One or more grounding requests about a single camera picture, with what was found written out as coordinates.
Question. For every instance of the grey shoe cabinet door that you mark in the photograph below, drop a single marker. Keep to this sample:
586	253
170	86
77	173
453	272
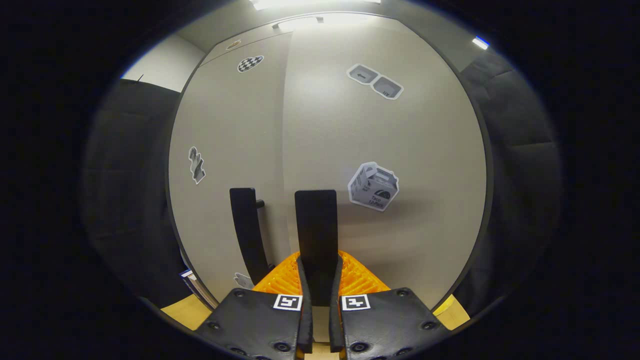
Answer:
225	125
400	140

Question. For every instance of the large ceiling light panel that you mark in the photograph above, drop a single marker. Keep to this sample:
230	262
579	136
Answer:
310	4

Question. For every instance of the grey double-door shoe cabinet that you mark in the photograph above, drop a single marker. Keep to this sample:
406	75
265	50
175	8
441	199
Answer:
490	185

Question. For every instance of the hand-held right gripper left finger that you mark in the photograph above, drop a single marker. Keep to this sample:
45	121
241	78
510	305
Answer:
306	320

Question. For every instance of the grey cabinet drawer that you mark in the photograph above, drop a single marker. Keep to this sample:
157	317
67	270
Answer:
260	37

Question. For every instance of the black backdrop cloth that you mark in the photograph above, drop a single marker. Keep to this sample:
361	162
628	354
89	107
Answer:
125	175

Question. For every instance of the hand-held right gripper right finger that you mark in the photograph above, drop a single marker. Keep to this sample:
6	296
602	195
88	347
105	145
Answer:
336	320

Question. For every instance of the blue book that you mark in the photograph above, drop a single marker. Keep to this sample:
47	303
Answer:
185	274

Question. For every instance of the small ceiling light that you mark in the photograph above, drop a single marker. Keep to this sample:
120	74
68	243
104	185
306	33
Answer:
480	43

